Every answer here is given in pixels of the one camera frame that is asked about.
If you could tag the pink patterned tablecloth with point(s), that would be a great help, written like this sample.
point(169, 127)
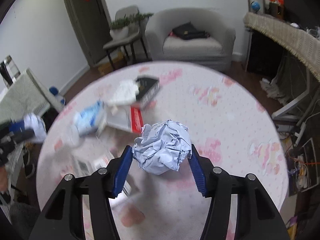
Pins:
point(225, 123)

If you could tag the red white SanDisk box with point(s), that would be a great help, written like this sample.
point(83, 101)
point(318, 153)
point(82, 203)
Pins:
point(125, 118)

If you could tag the glass electric kettle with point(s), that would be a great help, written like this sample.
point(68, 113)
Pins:
point(9, 71)

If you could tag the grey armchair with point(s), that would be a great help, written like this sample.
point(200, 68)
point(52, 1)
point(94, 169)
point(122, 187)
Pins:
point(213, 51)

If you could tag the grey green tablecloth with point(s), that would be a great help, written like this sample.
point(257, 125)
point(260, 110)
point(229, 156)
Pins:
point(27, 95)

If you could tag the person's left hand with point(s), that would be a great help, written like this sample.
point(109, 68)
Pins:
point(3, 179)

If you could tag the beige fringed desk cloth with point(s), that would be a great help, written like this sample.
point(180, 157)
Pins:
point(297, 41)

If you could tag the white plastic lid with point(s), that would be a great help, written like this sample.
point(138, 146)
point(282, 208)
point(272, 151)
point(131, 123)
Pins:
point(72, 136)

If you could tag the black bag on armchair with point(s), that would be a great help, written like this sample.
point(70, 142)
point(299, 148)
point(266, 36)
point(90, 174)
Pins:
point(187, 31)

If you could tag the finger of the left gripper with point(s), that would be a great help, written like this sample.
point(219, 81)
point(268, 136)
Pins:
point(12, 126)
point(18, 136)

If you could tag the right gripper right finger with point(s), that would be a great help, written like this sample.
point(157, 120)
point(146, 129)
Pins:
point(257, 216)

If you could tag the grey dining chair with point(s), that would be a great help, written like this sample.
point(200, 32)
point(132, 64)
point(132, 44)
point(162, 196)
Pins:
point(135, 34)

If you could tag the black tissue box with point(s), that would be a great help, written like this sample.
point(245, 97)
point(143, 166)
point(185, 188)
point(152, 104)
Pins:
point(137, 93)

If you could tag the white potted green plant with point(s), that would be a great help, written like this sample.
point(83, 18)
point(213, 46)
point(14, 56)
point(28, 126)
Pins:
point(119, 29)

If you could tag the small blue globe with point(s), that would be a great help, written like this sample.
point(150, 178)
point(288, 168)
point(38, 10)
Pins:
point(255, 7)

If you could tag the black computer monitor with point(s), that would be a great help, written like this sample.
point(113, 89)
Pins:
point(296, 11)

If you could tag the picture frame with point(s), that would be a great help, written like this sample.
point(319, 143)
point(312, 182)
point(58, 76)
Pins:
point(262, 6)

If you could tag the cardboard box on floor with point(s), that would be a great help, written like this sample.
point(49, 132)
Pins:
point(105, 67)

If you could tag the white paper ball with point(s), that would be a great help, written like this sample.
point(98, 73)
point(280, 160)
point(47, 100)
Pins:
point(162, 147)

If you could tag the dark grey door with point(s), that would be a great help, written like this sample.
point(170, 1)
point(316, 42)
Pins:
point(90, 25)

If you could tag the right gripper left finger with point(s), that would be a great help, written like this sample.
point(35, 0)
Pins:
point(62, 216)

